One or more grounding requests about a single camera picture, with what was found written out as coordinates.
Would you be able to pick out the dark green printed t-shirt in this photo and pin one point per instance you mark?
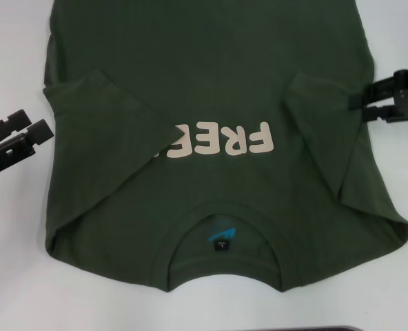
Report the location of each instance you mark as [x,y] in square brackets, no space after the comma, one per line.
[204,69]

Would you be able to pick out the dark rounded panel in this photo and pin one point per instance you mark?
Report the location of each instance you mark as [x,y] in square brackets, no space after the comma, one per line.
[328,328]

